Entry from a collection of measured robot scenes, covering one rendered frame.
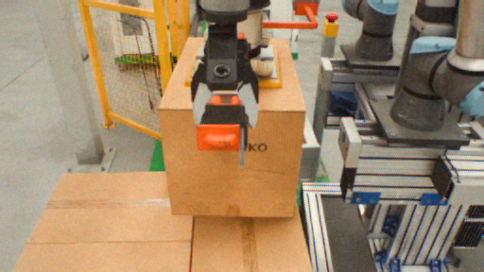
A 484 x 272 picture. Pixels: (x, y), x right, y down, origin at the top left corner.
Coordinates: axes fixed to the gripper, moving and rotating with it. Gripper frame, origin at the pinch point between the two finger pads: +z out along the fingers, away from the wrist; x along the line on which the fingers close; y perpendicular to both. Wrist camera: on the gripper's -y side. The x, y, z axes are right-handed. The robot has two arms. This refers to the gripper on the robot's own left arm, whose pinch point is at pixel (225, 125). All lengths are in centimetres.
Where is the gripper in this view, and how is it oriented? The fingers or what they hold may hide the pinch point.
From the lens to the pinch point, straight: 67.1
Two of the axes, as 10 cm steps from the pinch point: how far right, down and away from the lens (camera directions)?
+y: 0.2, -5.5, 8.3
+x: -10.0, -0.2, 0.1
